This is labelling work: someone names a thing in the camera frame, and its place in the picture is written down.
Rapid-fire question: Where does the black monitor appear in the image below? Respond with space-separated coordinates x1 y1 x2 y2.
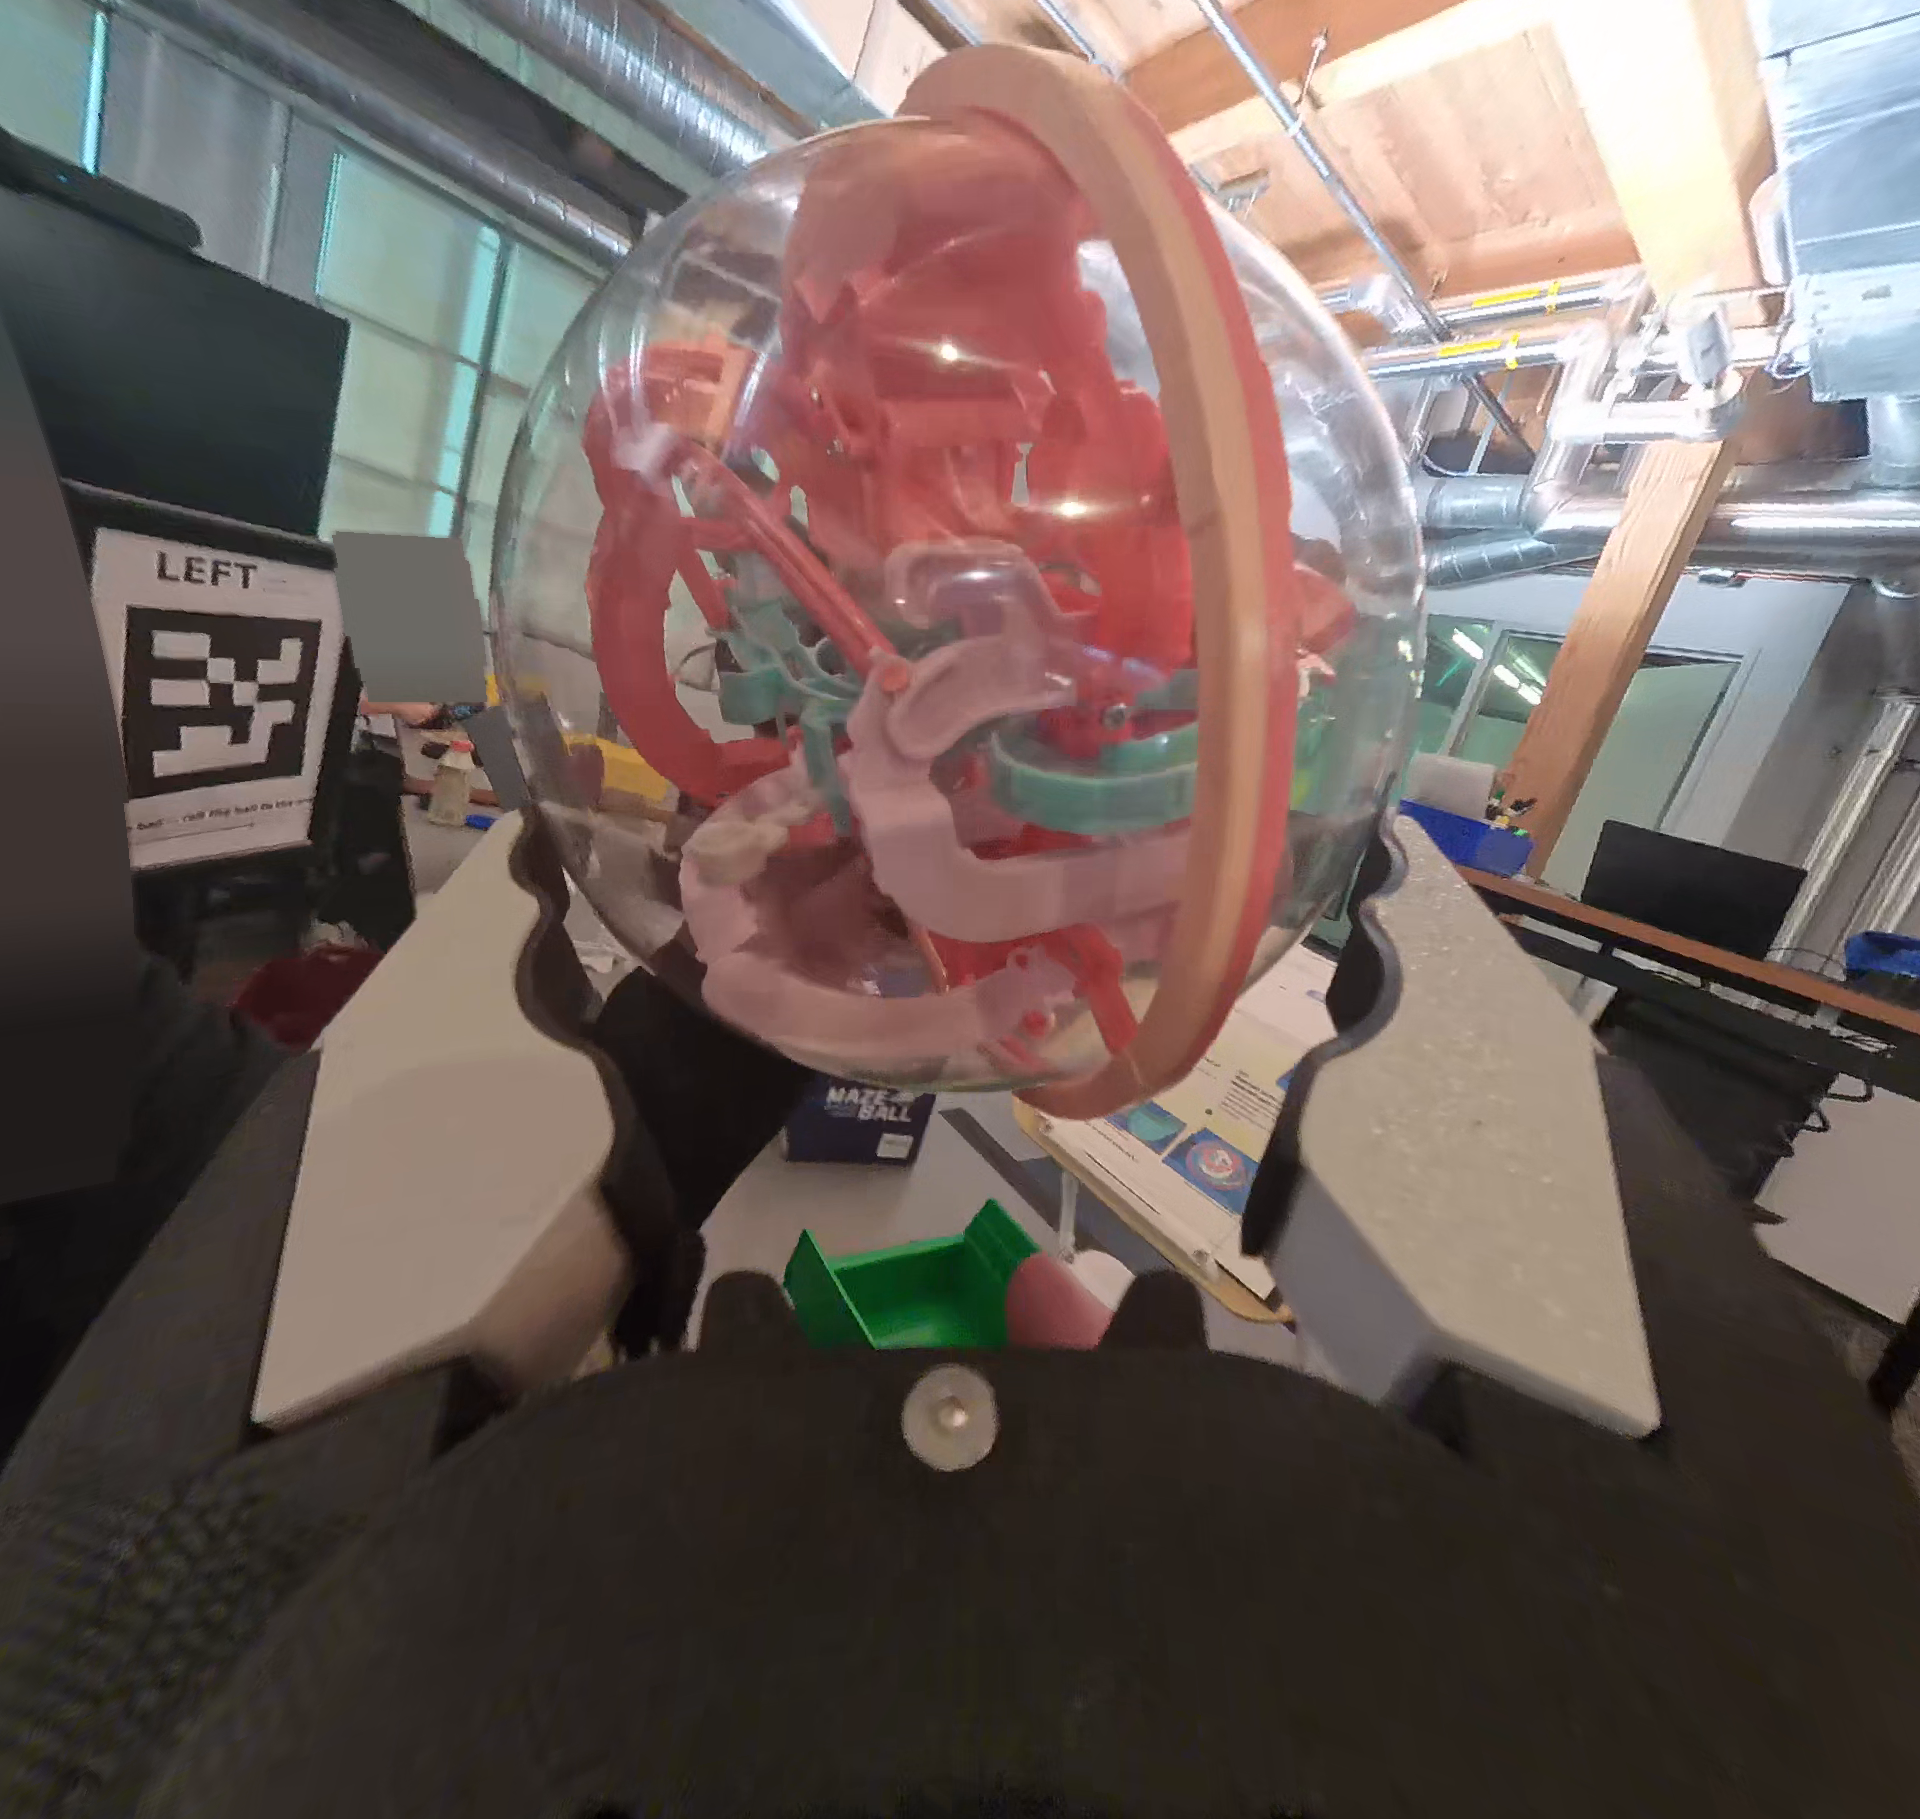
0 123 353 543
1579 818 1812 969

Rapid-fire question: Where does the red plastic bin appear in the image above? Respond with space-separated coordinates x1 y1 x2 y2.
232 943 397 1055

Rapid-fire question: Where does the blue cardboard box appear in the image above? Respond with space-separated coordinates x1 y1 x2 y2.
783 1077 942 1171

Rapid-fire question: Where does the metal air handling unit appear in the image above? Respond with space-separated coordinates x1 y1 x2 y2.
1754 0 1920 403

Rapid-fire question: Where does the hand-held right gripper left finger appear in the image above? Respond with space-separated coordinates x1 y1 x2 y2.
246 806 709 1432

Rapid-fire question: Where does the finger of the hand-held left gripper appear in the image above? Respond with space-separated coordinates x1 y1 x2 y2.
457 701 538 818

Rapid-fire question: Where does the silver ventilation duct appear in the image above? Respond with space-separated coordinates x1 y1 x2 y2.
256 0 820 163
1522 304 1763 501
0 0 670 252
1410 471 1920 585

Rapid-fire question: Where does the green plastic bin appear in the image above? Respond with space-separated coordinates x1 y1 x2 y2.
783 1197 1041 1353

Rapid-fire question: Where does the clear maze ball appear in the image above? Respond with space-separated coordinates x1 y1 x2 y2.
487 38 1430 1128

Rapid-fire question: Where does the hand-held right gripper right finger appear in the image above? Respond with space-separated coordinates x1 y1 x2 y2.
1238 814 1668 1438

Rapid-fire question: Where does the wooden desk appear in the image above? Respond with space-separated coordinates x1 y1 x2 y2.
1455 867 1920 1100

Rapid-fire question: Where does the printed instruction sheet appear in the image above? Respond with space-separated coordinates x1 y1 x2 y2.
1016 943 1340 1323

